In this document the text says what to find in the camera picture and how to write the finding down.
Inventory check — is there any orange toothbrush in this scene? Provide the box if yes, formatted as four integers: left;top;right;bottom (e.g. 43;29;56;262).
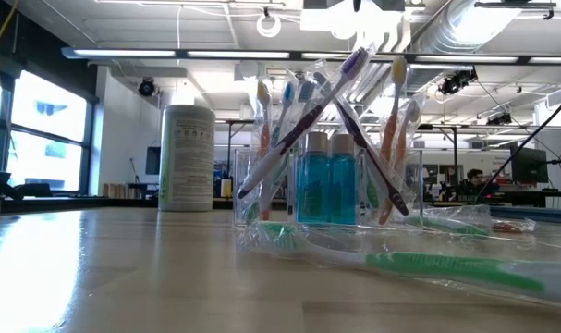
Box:
255;79;274;222
392;100;422;187
377;55;409;228
491;217;539;236

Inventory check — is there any blue mouthwash bottle white cap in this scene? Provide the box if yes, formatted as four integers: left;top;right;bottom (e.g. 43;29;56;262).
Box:
329;133;359;227
297;130;332;227

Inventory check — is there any purple toothbrush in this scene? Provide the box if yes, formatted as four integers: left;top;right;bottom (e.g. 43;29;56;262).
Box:
236;45;372;201
312;71;412;218

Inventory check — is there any clear acrylic organizer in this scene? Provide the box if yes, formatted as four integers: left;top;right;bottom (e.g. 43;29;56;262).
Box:
232;144;426;230

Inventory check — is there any white wipes canister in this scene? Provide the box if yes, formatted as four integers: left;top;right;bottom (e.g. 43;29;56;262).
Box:
157;104;217;214

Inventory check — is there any black ceiling spotlight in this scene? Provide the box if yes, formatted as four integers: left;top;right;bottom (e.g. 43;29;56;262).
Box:
137;76;158;99

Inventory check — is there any long ceiling light bar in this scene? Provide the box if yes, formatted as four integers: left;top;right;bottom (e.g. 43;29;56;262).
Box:
59;45;561;66

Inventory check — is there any black spotlight cluster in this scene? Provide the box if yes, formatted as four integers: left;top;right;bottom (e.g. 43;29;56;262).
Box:
438;68;480;96

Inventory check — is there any person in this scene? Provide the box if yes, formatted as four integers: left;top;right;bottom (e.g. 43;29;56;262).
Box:
458;167;500;202

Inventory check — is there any black computer monitor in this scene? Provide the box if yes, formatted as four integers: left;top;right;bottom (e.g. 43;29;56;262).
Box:
509;144;550;184

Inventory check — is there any white hanging ring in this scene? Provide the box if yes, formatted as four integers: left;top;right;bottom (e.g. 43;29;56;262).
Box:
255;6;283;39

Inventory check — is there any black aluminium rig frame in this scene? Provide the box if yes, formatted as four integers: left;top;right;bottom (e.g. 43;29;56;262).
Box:
108;197;236;210

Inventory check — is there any silver ventilation duct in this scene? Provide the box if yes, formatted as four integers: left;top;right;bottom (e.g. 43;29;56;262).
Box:
393;0;524;97

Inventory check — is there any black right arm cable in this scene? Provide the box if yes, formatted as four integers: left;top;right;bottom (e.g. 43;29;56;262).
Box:
474;85;561;205

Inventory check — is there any yellow hanging cable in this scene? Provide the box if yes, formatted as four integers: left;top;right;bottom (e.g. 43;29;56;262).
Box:
0;0;20;90

